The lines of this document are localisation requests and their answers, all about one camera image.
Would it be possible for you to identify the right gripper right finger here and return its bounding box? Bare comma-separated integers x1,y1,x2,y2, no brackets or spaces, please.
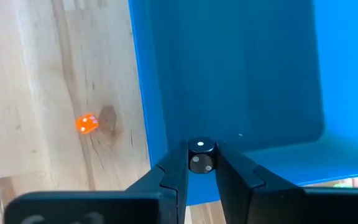
214,139,358,224

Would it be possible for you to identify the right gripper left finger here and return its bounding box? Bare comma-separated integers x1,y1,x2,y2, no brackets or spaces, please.
3,139,190,224

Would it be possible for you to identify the small black die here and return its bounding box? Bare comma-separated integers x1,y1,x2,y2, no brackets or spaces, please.
187,137,217,174

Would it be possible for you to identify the small orange translucent die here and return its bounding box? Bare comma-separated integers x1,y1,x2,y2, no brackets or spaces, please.
75,113,99,135

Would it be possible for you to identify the blue plastic bin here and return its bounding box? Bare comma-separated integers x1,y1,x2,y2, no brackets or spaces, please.
127,0,358,206

